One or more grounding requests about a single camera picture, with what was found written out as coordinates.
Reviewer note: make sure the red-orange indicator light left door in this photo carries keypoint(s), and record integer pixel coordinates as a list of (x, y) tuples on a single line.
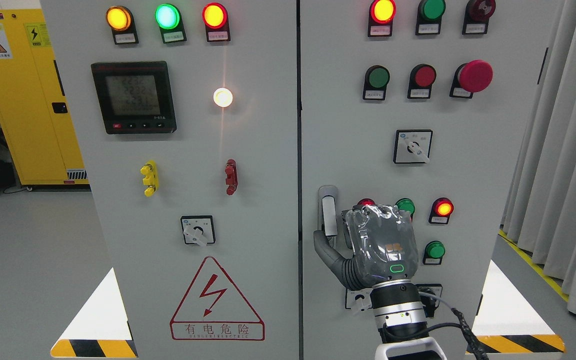
[(216, 21)]

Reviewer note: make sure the dark red buzzer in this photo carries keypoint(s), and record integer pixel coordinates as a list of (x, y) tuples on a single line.
[(477, 14)]

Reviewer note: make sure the red push button upper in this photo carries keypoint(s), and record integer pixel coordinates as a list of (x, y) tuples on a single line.
[(421, 80)]

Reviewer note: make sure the lit red indicator left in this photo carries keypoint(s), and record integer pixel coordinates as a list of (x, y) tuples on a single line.
[(366, 202)]

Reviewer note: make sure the right hazard striped base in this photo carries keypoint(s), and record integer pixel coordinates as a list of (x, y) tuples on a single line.
[(508, 327)]

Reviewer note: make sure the grey electrical control cabinet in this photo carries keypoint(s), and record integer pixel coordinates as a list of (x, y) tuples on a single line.
[(297, 122)]

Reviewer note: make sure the upper right rotary switch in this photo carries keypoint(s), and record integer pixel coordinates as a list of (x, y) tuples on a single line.
[(412, 146)]

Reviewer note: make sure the left hazard striped base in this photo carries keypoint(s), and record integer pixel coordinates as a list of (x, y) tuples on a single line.
[(100, 329)]

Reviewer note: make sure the green indicator right door top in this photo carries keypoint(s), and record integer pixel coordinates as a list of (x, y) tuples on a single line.
[(429, 17)]

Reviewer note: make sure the white lit indicator light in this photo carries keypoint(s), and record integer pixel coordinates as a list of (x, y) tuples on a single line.
[(223, 97)]

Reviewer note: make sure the red danger warning sticker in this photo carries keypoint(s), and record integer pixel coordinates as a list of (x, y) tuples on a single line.
[(213, 308)]

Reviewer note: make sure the green push button lower right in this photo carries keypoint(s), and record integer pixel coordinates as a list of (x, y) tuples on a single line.
[(433, 253)]

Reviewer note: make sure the black digital power meter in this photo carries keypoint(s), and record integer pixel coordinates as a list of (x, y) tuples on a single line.
[(135, 97)]

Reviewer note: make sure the red emergency stop button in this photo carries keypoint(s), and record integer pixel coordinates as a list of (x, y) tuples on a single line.
[(470, 78)]

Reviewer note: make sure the green push button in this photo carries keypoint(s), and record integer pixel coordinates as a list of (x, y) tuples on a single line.
[(377, 77), (433, 253)]

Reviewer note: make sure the lit red indicator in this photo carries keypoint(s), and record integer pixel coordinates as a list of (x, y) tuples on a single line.
[(366, 202), (441, 210)]

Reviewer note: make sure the lit red indicator right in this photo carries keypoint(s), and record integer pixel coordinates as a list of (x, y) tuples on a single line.
[(441, 210)]

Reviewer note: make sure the yellow safety cabinet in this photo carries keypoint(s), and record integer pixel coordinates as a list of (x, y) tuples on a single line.
[(34, 116)]

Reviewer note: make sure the red-orange indicator right door top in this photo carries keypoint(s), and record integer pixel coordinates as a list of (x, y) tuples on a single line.
[(380, 18)]

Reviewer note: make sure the black selector switch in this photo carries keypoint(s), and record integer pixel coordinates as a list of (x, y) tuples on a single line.
[(429, 299)]

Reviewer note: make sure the left door rotary switch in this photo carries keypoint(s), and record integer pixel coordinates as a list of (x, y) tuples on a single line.
[(198, 230)]

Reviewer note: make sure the green lit indicator light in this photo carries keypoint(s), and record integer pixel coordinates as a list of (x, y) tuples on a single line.
[(170, 23)]

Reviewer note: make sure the grey curtain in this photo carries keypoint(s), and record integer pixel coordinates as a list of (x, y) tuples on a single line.
[(540, 213)]

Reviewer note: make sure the silver door handle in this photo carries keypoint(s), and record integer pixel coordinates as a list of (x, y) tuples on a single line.
[(327, 214)]

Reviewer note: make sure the yellow indicator light top left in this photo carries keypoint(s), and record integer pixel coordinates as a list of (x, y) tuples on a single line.
[(122, 25)]

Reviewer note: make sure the yellow terminal connector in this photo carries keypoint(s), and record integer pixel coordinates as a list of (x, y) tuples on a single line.
[(150, 178)]

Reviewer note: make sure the green indicator middle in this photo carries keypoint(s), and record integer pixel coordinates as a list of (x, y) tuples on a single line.
[(407, 205)]

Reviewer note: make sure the green push button upper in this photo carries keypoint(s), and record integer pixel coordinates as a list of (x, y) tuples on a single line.
[(377, 77)]

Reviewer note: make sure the lower white rotary switch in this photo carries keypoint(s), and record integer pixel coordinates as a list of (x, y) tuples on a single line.
[(358, 301)]

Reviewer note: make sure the hazard striped base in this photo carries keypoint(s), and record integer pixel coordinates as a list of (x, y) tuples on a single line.
[(100, 329), (508, 327)]

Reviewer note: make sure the red terminal connector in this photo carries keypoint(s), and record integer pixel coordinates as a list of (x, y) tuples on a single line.
[(231, 177)]

